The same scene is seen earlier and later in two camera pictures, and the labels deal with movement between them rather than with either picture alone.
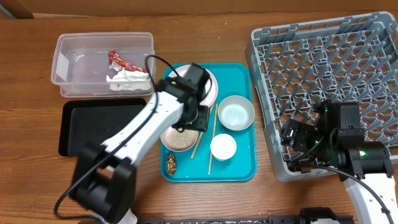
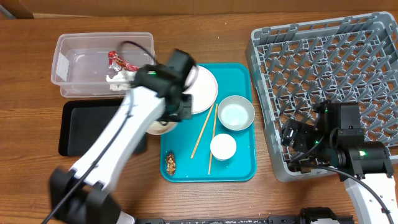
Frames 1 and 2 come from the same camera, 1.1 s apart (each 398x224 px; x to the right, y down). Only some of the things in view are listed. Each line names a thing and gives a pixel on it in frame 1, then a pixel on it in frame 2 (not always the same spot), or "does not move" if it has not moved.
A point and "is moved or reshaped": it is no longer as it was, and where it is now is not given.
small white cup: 222,147 does not move
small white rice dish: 177,141 is moved or reshaped
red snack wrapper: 115,63 does not move
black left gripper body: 197,117 -> 180,111
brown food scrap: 171,164 does not move
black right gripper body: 306,140 does not move
